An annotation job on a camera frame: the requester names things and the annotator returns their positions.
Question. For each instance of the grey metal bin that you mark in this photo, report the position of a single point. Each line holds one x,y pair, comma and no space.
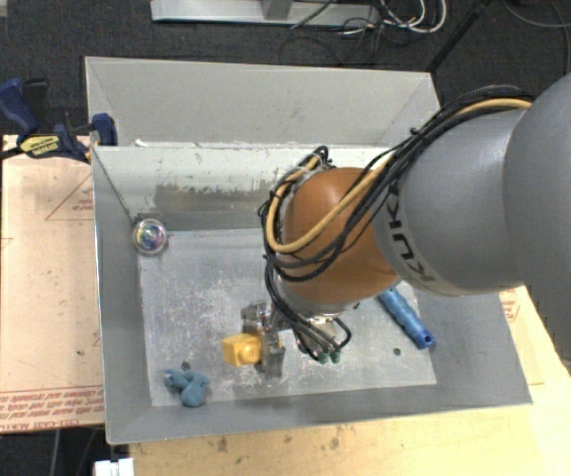
206,285

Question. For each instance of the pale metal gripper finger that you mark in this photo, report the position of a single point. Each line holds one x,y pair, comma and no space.
274,360
253,318

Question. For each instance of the yellow toy block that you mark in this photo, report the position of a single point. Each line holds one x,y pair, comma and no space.
240,350

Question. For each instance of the clear shiny glass ball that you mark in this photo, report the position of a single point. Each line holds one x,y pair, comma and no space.
149,236

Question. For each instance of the blue toy animal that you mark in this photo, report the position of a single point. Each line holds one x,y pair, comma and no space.
190,389

